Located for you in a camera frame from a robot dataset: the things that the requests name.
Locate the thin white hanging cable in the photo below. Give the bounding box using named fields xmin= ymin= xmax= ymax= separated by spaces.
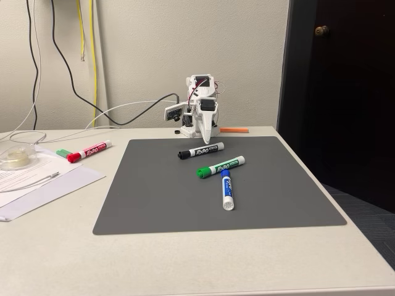
xmin=0 ymin=0 xmax=43 ymax=134

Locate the dark door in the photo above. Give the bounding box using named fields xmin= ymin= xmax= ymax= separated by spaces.
xmin=276 ymin=0 xmax=395 ymax=214

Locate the printed white paper sheet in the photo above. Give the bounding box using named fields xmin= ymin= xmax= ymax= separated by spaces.
xmin=0 ymin=144 xmax=85 ymax=209

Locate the long yellow cable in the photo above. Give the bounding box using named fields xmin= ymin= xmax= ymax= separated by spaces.
xmin=88 ymin=0 xmax=99 ymax=128

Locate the green Expo marker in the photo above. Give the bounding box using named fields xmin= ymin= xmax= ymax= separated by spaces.
xmin=196 ymin=155 xmax=246 ymax=179

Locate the black Expo marker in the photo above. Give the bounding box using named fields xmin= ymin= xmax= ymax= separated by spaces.
xmin=177 ymin=142 xmax=225 ymax=161

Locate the looped white table cable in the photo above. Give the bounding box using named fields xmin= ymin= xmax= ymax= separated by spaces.
xmin=0 ymin=124 xmax=120 ymax=146

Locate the short yellow cable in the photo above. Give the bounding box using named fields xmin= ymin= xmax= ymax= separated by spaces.
xmin=76 ymin=0 xmax=86 ymax=63

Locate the thin black hanging cable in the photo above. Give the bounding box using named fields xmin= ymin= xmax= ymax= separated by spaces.
xmin=25 ymin=0 xmax=40 ymax=131

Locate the white cable with metal plug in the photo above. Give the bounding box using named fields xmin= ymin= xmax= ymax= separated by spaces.
xmin=0 ymin=171 xmax=60 ymax=194

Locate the orange flat strip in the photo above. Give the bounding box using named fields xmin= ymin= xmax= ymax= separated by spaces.
xmin=220 ymin=126 xmax=250 ymax=135

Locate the blank white paper sheet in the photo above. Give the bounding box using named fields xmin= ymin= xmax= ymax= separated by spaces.
xmin=0 ymin=165 xmax=107 ymax=223

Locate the clear tape dispenser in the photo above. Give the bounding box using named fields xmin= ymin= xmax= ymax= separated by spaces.
xmin=0 ymin=144 xmax=39 ymax=171

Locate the blue Expo marker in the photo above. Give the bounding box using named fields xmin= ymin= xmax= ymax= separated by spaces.
xmin=220 ymin=168 xmax=236 ymax=212

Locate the red Expo marker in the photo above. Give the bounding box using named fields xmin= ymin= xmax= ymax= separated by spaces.
xmin=67 ymin=139 xmax=113 ymax=164

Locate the grey rubber mat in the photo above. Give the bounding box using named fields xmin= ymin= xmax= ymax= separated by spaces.
xmin=92 ymin=136 xmax=348 ymax=236

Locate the white cable to arm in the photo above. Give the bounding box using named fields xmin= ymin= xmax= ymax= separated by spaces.
xmin=84 ymin=99 xmax=177 ymax=130

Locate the thick black cable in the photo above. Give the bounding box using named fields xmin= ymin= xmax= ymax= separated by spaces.
xmin=50 ymin=0 xmax=182 ymax=126

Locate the white wall trim strip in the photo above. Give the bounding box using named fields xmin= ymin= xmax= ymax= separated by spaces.
xmin=93 ymin=0 xmax=110 ymax=128

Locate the white camera box black lens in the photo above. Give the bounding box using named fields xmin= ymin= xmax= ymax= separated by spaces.
xmin=163 ymin=102 xmax=186 ymax=122

